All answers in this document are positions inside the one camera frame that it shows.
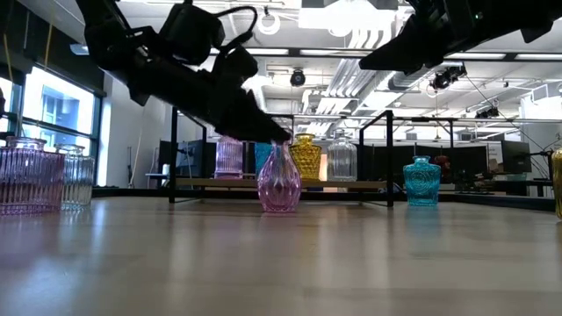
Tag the black ceiling spotlight cluster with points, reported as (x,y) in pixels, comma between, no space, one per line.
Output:
(445,79)

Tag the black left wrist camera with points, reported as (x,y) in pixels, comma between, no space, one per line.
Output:
(191,33)

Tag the rig light bar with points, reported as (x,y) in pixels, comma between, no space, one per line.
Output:
(307,52)

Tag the clear fine-ribbed glass jar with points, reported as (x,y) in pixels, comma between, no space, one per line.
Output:
(80,180)

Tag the yellow diamond-pattern glass vase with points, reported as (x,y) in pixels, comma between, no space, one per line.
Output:
(306,160)

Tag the large window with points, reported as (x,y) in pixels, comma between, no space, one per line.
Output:
(57,105)

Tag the pink fluted bulbous glass vase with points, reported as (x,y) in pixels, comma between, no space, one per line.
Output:
(278,184)

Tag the black rig frame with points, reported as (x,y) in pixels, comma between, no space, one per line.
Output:
(333,196)

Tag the yellow ribbed glass bottle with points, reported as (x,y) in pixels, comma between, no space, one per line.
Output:
(557,184)

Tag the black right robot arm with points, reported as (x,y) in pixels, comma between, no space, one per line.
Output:
(527,13)

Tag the pink ribbed glass bottle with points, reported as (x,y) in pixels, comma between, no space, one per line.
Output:
(228,158)

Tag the pink fine-ribbed glass jar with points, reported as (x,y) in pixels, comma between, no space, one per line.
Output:
(30,180)

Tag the background computer monitor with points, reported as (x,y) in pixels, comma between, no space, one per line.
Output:
(189,158)
(516,155)

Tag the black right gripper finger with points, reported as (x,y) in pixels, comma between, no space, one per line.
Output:
(404,50)

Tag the wooden shelf with black frame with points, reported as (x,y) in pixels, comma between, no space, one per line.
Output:
(197,183)

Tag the background black table frame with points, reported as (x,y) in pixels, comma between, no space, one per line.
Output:
(423,119)

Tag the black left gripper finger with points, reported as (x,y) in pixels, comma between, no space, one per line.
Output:
(250,120)

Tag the clear wide-fluted glass jar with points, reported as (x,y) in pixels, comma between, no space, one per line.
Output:
(342,164)

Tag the teal diamond-pattern glass vase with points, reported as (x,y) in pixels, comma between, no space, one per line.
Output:
(263,160)

